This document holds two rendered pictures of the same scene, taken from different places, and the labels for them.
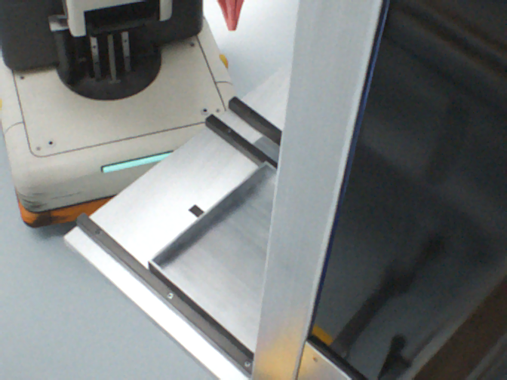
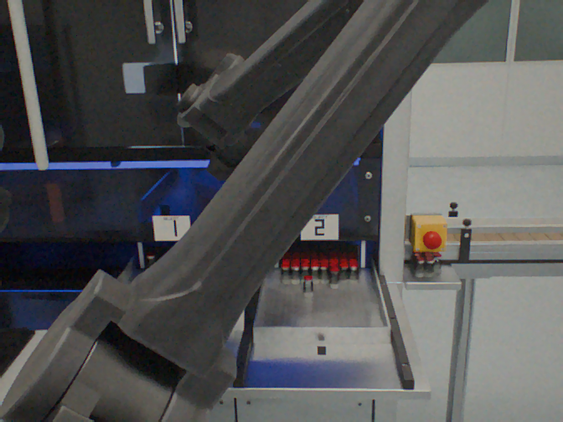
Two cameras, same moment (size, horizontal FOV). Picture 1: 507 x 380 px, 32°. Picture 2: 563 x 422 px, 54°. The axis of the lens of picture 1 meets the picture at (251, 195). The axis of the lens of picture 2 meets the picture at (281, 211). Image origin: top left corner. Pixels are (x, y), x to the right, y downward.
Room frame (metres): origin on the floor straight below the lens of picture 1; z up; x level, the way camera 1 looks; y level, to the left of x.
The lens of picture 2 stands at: (1.36, 0.77, 1.46)
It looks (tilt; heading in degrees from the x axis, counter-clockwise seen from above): 19 degrees down; 235
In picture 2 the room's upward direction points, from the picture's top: 2 degrees counter-clockwise
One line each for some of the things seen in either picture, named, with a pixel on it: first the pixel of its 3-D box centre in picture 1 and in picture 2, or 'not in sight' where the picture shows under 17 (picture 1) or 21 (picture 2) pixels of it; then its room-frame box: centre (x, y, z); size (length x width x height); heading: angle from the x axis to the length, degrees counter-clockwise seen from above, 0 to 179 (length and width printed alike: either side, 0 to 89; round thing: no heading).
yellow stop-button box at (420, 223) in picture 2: not in sight; (427, 232); (0.40, -0.01, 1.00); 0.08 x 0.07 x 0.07; 51
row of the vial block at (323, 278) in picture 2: not in sight; (319, 273); (0.62, -0.14, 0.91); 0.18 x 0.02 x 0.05; 141
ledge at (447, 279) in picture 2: not in sight; (427, 273); (0.37, -0.03, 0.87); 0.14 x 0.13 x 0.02; 51
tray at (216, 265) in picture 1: (290, 281); (320, 294); (0.67, -0.07, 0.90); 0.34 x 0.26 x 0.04; 51
